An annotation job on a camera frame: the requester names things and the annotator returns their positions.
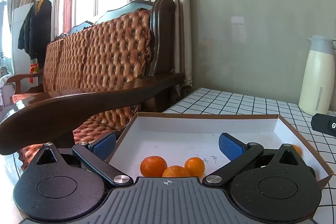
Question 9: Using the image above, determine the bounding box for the orange tufted sofa seat cushion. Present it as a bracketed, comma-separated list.
[10, 93, 140, 170]

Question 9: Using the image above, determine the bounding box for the orange in tray corner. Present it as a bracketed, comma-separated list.
[292, 144, 302, 156]

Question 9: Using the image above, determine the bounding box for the cream thermos jug grey lid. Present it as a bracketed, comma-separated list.
[298, 35, 335, 116]

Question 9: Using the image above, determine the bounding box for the orange in tray right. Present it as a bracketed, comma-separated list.
[185, 157, 205, 177]

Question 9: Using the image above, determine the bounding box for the orange in tray left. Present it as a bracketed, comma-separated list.
[140, 156, 167, 177]

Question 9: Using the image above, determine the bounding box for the white checkered tablecloth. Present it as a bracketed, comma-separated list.
[163, 87, 336, 223]

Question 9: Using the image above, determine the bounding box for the white tray with brown rim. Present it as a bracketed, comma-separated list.
[107, 113, 334, 188]

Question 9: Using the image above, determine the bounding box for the orange in tray middle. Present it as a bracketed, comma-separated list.
[162, 165, 191, 178]

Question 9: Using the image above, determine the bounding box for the orange tufted sofa back cushion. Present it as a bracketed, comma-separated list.
[43, 9, 154, 92]

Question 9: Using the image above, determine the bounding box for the white cabinet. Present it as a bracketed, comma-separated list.
[11, 3, 35, 75]

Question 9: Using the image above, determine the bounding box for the black hanging coat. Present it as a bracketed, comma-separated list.
[18, 0, 52, 69]

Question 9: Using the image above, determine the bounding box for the dark wooden sofa frame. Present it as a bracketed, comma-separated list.
[1, 5, 185, 155]

